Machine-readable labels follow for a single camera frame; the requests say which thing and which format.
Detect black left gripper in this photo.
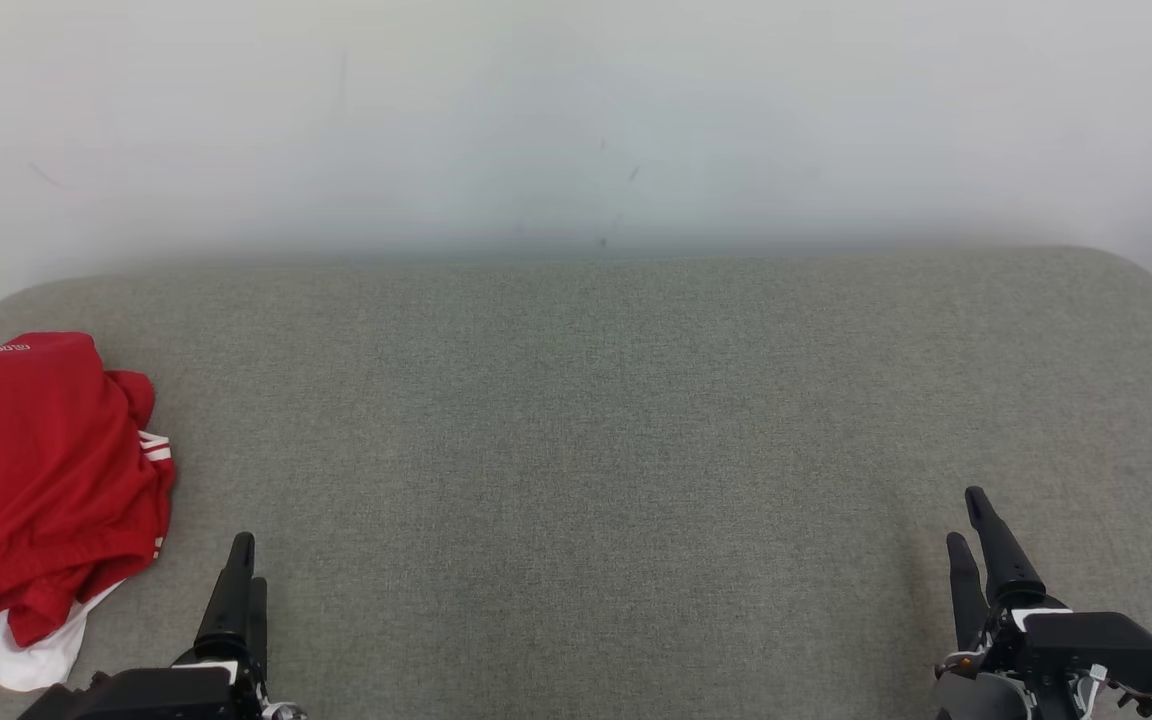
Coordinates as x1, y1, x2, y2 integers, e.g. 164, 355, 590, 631
21, 532, 272, 720

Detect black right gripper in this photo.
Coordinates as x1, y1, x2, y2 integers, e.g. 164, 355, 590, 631
936, 487, 1152, 720

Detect red basketball jersey white sleeves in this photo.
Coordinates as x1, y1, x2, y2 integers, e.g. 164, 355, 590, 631
0, 370, 177, 693

